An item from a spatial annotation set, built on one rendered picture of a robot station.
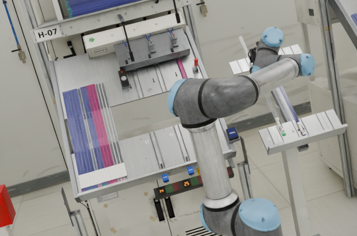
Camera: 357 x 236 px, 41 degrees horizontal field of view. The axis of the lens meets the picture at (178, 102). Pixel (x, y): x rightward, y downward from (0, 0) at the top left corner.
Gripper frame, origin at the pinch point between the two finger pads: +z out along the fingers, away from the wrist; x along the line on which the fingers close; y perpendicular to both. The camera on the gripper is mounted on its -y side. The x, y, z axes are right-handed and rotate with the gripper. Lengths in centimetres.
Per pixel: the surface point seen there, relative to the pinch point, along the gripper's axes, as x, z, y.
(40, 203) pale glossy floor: 141, 191, 4
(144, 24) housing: 38, 21, 46
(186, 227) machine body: 43, 63, -49
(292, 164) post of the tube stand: -10.7, 31.1, -36.9
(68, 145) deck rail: 85, 16, -3
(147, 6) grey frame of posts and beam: 34, 17, 53
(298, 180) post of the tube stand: -12, 36, -44
